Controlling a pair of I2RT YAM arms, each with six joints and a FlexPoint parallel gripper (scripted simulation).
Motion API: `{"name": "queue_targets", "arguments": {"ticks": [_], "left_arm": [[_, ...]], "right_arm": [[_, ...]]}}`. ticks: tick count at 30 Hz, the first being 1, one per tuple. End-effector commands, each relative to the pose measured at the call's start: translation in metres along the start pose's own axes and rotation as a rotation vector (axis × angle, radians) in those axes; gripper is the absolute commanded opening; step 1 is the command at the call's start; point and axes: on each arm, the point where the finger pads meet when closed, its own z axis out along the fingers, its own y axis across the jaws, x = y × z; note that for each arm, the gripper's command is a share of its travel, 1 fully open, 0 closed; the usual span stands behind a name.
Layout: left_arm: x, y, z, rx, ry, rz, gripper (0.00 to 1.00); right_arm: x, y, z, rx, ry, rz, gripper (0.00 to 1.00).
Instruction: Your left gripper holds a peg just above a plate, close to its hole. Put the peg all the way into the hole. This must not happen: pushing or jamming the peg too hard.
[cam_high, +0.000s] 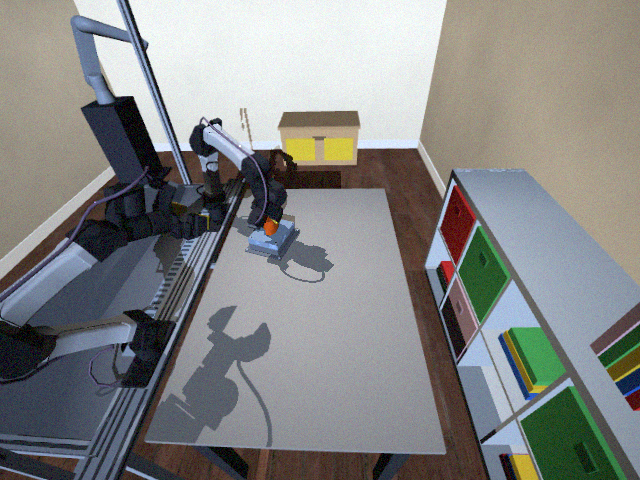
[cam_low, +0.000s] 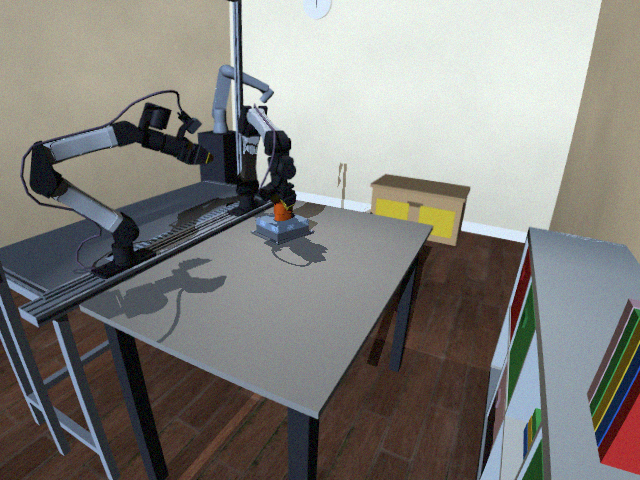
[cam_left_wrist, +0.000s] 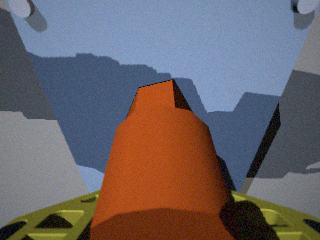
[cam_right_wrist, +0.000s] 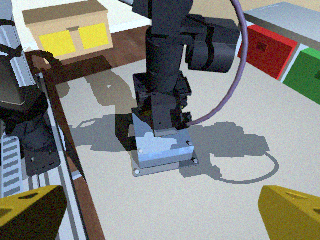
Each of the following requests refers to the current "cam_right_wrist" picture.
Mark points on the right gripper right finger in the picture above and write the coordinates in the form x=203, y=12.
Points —
x=288, y=214

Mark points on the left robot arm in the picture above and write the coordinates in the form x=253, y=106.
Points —
x=211, y=45

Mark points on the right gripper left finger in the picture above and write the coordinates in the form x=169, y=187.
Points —
x=33, y=215

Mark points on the dark grey slotted rail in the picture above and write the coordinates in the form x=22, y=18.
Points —
x=73, y=225

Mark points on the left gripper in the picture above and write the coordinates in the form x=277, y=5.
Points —
x=151, y=81

